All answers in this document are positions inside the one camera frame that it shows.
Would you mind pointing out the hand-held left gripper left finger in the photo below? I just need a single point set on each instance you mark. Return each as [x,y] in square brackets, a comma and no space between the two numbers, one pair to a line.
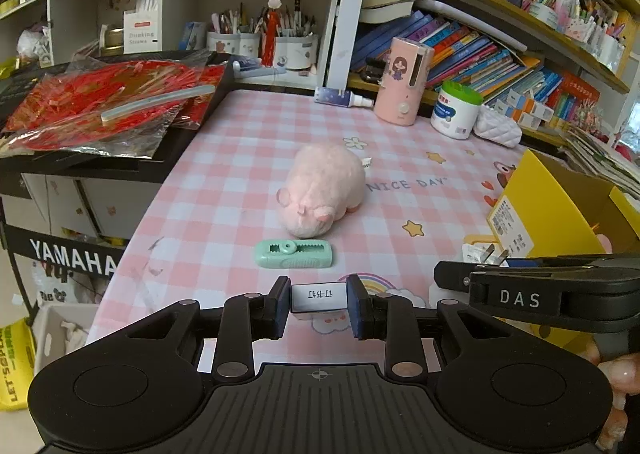
[282,304]

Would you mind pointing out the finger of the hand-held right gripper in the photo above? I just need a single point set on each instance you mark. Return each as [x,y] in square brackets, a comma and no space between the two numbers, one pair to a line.
[452,275]
[522,263]

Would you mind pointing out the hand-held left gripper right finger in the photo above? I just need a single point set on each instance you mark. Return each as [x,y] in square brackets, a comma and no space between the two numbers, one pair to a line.
[357,306]

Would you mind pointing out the white charger plug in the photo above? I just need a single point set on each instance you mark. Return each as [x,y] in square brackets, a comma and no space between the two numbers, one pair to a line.
[477,254]

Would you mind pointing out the small white staple box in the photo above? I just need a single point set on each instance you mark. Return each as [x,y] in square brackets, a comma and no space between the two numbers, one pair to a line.
[320,296]

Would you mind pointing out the pink chick plush toy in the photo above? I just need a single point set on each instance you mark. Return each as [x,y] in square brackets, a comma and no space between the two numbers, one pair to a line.
[604,243]

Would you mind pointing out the yellow cardboard box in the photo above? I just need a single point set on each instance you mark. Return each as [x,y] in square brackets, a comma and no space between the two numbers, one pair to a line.
[545,204]

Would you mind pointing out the person's right hand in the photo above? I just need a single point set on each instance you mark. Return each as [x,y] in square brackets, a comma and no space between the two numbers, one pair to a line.
[622,379]

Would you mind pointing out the mint green staple remover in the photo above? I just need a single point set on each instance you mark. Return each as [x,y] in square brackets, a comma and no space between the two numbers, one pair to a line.
[295,254]

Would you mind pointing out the pink hamster plush toy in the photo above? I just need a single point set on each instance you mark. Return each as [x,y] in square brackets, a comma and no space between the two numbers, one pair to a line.
[320,184]

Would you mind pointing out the stack of paper booklets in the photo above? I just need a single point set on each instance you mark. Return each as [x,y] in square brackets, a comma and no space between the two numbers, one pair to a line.
[595,159]

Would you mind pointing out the white quilted purse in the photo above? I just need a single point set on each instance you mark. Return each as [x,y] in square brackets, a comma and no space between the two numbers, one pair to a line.
[497,129]

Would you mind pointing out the pink checkered tablecloth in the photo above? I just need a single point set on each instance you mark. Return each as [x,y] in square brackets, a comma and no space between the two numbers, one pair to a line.
[225,174]

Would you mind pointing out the orange white small carton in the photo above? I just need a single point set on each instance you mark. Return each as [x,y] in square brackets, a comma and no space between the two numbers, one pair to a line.
[525,102]
[527,120]

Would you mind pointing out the magenta cloth item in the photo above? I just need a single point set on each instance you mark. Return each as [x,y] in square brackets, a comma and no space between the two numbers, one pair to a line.
[625,152]

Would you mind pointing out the colourful sparkly bundle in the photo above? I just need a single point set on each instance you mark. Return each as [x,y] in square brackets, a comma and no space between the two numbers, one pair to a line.
[590,120]

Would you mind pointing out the white jar green lid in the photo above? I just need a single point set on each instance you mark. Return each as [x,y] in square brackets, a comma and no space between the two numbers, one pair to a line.
[455,114]

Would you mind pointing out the red box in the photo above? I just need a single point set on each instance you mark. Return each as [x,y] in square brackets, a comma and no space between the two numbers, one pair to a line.
[575,94]

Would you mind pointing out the pink cylinder dispenser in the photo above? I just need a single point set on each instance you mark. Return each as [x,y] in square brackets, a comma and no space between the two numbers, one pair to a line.
[400,84]

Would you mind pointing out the white storage cabinet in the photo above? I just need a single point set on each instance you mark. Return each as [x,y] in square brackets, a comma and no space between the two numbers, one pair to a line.
[110,204]

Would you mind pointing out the small spray bottle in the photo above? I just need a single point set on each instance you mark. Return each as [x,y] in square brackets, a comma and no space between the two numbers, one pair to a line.
[335,97]

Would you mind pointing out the row of colourful books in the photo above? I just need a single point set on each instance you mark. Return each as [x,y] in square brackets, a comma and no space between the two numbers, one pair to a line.
[465,54]

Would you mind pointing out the small black box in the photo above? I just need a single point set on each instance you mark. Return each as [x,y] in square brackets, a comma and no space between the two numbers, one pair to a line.
[372,70]

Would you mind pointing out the white plastic bag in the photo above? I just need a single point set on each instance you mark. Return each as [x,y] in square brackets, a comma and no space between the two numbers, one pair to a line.
[60,284]

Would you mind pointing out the white desk organizer with pens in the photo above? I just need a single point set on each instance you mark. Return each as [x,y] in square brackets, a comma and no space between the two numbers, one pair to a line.
[600,44]

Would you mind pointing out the white plastic bin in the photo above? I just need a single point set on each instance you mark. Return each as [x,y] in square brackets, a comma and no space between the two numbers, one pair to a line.
[50,329]

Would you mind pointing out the pale grey flat stick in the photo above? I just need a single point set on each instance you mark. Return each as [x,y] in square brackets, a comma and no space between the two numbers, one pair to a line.
[157,102]

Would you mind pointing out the grey long bar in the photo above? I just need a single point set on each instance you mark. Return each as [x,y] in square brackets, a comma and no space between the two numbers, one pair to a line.
[470,22]

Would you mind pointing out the black electronic keyboard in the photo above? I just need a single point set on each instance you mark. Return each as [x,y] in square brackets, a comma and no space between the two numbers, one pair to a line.
[75,169]

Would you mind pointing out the white round tub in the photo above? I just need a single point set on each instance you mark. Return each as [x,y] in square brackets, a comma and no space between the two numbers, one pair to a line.
[542,13]

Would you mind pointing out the large white pen cup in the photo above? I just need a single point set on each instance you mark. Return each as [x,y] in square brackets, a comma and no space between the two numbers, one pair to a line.
[297,52]

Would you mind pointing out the small white pen cup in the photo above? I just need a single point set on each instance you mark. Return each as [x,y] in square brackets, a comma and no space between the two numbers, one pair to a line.
[223,42]
[250,44]

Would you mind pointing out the pink bottle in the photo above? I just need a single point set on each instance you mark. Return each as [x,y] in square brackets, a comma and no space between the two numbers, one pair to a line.
[565,4]

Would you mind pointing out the red tassel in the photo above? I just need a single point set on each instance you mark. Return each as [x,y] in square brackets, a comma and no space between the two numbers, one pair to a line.
[270,34]

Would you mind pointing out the yellow plastic bag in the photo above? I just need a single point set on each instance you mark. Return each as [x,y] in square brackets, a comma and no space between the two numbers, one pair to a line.
[15,364]

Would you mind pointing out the blue white small carton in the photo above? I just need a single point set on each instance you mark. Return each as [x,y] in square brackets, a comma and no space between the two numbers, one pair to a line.
[195,36]

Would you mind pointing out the bunch of pens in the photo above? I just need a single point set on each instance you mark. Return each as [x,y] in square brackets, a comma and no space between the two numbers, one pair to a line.
[295,22]

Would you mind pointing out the white bookshelf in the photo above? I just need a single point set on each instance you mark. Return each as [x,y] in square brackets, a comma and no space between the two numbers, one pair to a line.
[350,9]

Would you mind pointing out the red foil packets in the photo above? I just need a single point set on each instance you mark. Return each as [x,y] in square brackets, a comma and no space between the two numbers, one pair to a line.
[75,104]

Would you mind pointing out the white red-label box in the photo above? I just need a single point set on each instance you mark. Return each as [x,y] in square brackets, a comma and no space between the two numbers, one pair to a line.
[140,29]

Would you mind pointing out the round metal tin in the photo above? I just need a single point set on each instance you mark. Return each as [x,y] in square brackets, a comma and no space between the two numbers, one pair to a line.
[112,38]

